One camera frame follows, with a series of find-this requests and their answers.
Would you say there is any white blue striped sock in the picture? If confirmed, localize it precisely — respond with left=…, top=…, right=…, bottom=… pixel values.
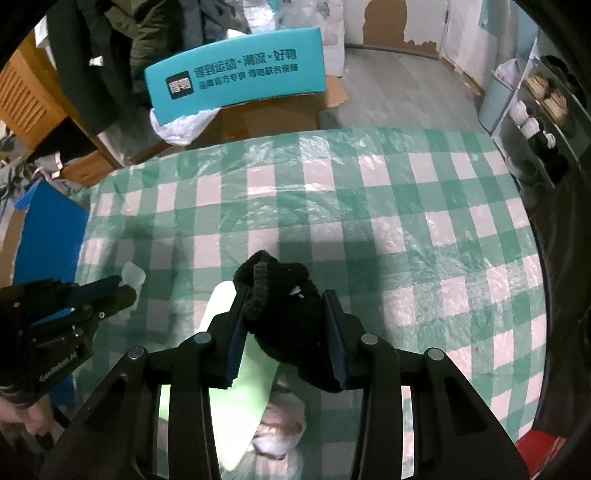
left=115, top=261, right=146, bottom=322

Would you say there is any black knitted sock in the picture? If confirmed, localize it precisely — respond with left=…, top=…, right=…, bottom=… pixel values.
left=233, top=250, right=343, bottom=393

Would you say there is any left hand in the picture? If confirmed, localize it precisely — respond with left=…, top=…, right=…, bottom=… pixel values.
left=0, top=395, right=55, bottom=436

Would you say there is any blue cardboard box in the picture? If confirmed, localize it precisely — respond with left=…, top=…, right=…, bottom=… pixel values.
left=0, top=179, right=91, bottom=407

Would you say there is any red packet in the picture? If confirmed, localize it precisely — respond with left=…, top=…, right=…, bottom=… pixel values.
left=516, top=430, right=566, bottom=479

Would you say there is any light green packet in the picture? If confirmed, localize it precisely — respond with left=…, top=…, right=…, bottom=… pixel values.
left=156, top=280, right=279, bottom=478

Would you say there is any grey clothes pile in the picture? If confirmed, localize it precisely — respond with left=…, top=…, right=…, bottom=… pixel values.
left=1, top=128, right=82, bottom=216

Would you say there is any white baby sock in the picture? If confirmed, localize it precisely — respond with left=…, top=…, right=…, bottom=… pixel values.
left=252, top=382, right=307, bottom=460

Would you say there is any white plastic bag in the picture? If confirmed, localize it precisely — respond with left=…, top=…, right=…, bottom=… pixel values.
left=149, top=108, right=221, bottom=147

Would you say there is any wooden cabinet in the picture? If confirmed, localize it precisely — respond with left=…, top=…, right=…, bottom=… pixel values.
left=1, top=33, right=118, bottom=187

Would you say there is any green white checkered tablecloth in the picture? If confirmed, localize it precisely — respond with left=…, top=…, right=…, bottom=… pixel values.
left=75, top=128, right=546, bottom=439

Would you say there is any dark hanging jacket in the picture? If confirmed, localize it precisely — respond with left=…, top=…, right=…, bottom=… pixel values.
left=45, top=0, right=250, bottom=137

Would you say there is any brown cardboard box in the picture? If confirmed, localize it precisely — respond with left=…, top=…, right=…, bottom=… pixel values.
left=202, top=75, right=350, bottom=144

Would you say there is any shoe rack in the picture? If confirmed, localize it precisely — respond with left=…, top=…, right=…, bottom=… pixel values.
left=479, top=30, right=590, bottom=196

